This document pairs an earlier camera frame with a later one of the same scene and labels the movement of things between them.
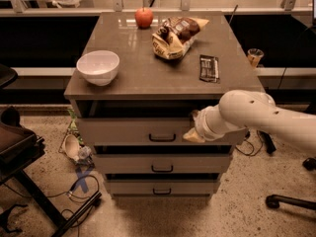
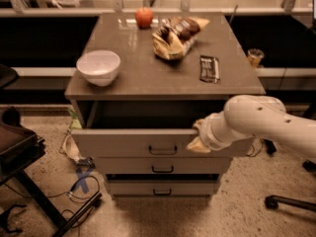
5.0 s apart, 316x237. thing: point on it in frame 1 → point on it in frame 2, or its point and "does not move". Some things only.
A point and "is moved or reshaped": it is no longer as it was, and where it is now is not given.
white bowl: [99, 67] does not move
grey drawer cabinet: [138, 78] does not move
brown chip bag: [176, 35] does not move
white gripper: [201, 125] → [206, 132]
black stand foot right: [268, 141] does not move
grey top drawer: [142, 131] is moved or reshaped
